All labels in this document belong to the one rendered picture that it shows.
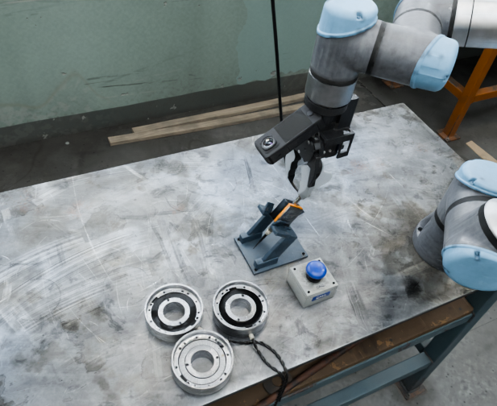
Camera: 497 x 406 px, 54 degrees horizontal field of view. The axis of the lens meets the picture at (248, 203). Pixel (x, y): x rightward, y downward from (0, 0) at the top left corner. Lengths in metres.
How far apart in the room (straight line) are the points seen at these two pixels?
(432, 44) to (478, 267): 0.39
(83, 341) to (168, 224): 0.30
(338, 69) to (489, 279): 0.45
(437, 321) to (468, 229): 0.50
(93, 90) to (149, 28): 0.39
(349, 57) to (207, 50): 1.84
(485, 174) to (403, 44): 0.39
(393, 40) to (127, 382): 0.67
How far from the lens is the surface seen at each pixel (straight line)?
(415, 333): 1.33
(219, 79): 2.65
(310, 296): 0.95
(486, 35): 0.84
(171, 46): 2.44
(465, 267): 0.92
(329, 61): 0.73
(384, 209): 1.20
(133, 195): 1.13
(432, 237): 1.11
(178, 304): 0.93
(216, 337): 0.89
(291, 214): 0.96
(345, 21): 0.70
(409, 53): 0.72
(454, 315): 1.41
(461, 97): 2.82
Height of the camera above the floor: 1.62
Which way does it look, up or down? 47 degrees down
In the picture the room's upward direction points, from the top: 9 degrees clockwise
